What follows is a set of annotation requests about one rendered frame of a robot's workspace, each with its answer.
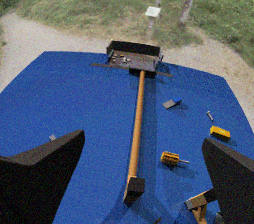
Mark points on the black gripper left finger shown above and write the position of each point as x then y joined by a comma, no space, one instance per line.
33,182

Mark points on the orange long-handled scraper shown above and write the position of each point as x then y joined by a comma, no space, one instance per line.
135,185

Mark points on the long wooden pole with black end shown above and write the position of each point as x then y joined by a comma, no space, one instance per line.
201,200

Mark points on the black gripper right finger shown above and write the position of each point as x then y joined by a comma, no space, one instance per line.
232,176

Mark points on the yellow rectangular block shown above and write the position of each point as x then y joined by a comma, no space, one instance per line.
219,132

